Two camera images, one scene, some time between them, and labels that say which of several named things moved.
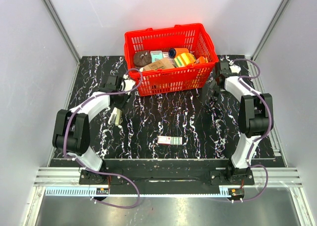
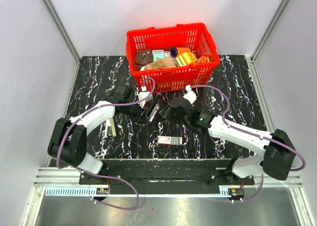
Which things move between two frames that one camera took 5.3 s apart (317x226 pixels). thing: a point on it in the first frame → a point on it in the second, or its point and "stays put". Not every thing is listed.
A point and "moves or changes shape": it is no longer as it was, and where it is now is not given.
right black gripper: (216, 78) → (167, 112)
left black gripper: (120, 106) → (140, 117)
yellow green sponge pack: (184, 59) stays put
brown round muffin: (142, 58) stays put
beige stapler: (115, 117) moves or changes shape
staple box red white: (170, 140) stays put
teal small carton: (156, 54) stays put
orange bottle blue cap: (174, 52) stays put
